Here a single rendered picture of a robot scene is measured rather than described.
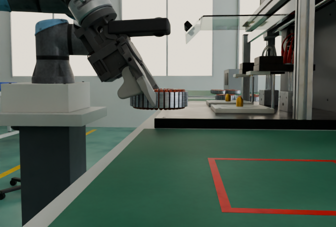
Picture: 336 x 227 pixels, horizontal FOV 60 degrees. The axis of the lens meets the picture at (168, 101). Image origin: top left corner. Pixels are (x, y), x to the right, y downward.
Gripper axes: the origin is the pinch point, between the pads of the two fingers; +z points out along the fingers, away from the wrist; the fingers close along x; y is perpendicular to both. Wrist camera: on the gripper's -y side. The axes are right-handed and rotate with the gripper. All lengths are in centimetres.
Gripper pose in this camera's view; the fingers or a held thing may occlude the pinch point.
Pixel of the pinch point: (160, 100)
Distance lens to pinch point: 56.5
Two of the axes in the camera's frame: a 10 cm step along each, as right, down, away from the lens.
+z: 5.2, 8.5, 0.3
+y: -8.5, 5.2, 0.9
